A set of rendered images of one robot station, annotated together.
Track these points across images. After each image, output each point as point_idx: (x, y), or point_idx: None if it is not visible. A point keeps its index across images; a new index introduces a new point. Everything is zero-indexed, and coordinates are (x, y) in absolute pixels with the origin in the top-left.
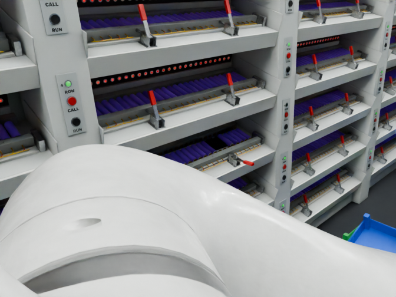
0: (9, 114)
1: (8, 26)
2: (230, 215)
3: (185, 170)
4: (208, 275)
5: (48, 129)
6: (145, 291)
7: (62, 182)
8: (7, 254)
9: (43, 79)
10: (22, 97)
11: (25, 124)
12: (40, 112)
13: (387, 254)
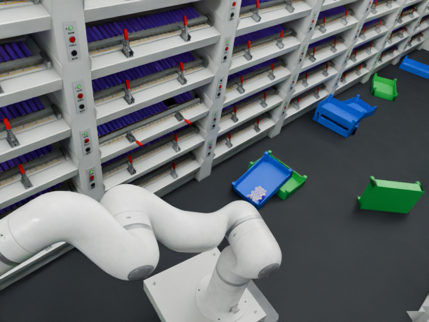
0: None
1: (37, 41)
2: (156, 207)
3: (145, 193)
4: (148, 227)
5: (64, 109)
6: (139, 230)
7: (120, 205)
8: None
9: (65, 85)
10: None
11: (43, 95)
12: (59, 97)
13: (195, 216)
